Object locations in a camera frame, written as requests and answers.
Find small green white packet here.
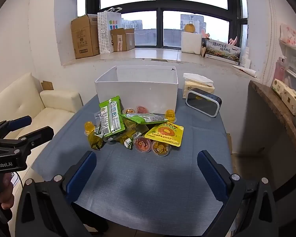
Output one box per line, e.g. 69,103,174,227
123,137,135,150

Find blue tablecloth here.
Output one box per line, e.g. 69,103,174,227
31,89,233,230

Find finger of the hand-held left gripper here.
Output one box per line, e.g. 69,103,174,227
0,126,55,158
0,115,33,142

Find flat cardboard piece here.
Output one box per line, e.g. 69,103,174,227
41,80,55,91

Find yellow green snack packet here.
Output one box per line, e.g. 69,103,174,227
115,125,150,144

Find white cardboard box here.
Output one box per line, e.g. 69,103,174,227
94,65,179,113

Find pink floral package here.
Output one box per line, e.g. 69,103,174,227
280,23,296,48

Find yellow tissue pack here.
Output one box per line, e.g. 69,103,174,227
183,73,215,99

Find white rolled paper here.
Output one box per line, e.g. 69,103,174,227
232,65,257,77

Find white storage rack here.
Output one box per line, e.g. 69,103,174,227
274,37,296,89

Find red printed lid jelly cup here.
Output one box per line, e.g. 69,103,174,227
133,136,152,153

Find brown stone counter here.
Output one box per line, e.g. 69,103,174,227
248,80,296,178

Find colourful narrow carton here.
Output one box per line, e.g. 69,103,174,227
200,38,210,58

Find yellow printed lid jelly cup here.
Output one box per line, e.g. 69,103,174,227
151,139,172,157

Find landscape printed gift box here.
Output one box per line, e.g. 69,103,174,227
205,39,242,63

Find cream leather sofa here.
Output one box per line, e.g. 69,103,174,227
0,72,84,158

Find small open cardboard box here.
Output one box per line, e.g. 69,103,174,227
110,28,136,52

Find dotted white paper bag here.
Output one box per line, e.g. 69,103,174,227
97,7,122,54

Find large brown cardboard box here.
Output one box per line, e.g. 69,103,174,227
71,14,100,59

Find black cable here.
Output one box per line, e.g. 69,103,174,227
17,171,24,193

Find person's left hand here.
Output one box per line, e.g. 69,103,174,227
0,173,15,210

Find olive green snack packet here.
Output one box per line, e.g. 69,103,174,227
87,128,105,151

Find black window frame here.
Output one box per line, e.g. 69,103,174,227
78,0,248,48

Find large green snack packet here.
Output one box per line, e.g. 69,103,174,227
99,96,126,139

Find white plastic bottle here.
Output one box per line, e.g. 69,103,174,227
239,46,251,68

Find patterned tissue box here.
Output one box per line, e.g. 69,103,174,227
271,78,296,115

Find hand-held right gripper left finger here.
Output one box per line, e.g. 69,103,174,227
15,150,109,237

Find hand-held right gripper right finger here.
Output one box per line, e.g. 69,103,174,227
197,150,279,237

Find black white digital clock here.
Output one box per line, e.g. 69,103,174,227
185,89,222,118

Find white foam box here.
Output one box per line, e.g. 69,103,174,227
181,31,203,54

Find long green snack packet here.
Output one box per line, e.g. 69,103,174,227
120,113,169,124

